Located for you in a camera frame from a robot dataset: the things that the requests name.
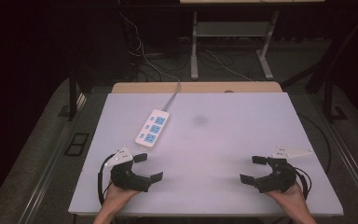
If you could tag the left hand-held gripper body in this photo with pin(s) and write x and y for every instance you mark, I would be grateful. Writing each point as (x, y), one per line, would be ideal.
(127, 178)

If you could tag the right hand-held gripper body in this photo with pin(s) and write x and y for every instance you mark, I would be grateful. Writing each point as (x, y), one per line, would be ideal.
(276, 179)

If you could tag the white power strip blue sockets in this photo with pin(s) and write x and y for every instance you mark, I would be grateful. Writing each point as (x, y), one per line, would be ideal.
(152, 128)

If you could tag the person's left hand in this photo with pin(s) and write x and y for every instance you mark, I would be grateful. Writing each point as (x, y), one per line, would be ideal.
(118, 196)

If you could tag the person's right hand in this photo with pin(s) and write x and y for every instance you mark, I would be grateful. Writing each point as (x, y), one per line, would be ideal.
(287, 197)

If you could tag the black metal stand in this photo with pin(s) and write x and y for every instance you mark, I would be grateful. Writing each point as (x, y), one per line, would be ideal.
(328, 93)

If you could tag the grey metal stand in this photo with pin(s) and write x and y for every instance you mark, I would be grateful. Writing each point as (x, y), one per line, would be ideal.
(230, 29)

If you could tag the black floor frame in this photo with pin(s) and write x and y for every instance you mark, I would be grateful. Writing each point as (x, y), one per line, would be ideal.
(77, 144)

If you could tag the metal floor rail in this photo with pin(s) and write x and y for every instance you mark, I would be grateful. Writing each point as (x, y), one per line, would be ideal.
(48, 168)
(349, 165)

